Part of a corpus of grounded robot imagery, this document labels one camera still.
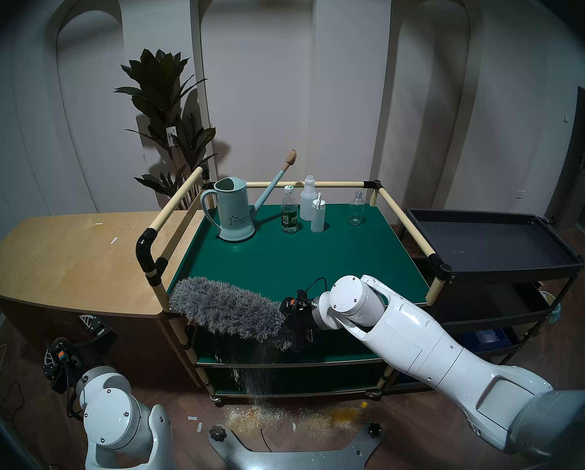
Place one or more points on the clear empty bottle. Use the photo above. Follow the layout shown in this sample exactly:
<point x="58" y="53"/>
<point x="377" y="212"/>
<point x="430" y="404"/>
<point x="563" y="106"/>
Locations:
<point x="356" y="212"/>

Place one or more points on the teal and white container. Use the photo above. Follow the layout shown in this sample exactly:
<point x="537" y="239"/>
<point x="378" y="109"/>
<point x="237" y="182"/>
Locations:
<point x="554" y="310"/>

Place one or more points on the green label water bottle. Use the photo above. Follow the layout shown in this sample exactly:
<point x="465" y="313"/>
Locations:
<point x="289" y="214"/>

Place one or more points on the grey metal robot base plate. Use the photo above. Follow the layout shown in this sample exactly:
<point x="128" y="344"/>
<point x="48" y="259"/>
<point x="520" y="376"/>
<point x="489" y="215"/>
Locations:
<point x="292" y="459"/>

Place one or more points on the white plant price tag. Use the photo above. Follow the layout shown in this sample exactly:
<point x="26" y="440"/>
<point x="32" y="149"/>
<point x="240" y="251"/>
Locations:
<point x="171" y="135"/>

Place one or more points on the grey fluffy duster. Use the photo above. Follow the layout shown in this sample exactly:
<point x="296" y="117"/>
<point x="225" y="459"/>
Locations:
<point x="224" y="307"/>

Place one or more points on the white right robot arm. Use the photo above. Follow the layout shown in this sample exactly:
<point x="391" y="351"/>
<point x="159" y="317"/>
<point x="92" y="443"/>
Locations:
<point x="419" y="337"/>

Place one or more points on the blue storage bin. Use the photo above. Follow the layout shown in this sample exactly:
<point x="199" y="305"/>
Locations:
<point x="485" y="339"/>

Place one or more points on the light blue watering can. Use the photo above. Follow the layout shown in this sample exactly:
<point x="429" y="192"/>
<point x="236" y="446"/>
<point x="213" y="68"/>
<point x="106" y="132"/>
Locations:
<point x="233" y="214"/>

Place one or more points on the white nozzle squeeze bottle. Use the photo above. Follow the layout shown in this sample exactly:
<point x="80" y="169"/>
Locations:
<point x="318" y="219"/>

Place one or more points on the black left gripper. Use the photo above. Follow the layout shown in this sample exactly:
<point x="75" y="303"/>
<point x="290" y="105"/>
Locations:
<point x="74" y="359"/>

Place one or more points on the black utility cart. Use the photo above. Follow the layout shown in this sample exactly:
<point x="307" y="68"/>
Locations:
<point x="493" y="239"/>

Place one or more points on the tall dark green plant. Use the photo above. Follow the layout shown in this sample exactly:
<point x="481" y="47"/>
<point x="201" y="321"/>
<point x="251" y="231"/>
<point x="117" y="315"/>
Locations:
<point x="162" y="97"/>

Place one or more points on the green shelf cart beige rails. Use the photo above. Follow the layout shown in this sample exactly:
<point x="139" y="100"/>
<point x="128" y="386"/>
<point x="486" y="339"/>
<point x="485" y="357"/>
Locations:
<point x="297" y="258"/>

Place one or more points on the light wooden table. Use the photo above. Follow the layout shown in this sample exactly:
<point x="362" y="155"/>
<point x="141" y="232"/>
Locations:
<point x="67" y="258"/>

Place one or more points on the yellowish floor powder pile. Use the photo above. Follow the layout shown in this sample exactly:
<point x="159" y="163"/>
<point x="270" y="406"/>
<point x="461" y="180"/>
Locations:
<point x="344" y="415"/>

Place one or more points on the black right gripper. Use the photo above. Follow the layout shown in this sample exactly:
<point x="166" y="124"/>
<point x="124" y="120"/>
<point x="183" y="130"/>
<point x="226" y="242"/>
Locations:
<point x="299" y="317"/>

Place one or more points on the black star knob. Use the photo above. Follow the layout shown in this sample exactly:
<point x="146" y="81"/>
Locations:
<point x="217" y="433"/>
<point x="374" y="430"/>

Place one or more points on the white opaque plastic bottle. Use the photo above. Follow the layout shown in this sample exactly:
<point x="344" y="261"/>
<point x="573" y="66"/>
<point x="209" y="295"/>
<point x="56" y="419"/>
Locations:
<point x="307" y="199"/>

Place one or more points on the dark door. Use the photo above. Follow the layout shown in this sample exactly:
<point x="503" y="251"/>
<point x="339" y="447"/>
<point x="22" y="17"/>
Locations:
<point x="578" y="155"/>

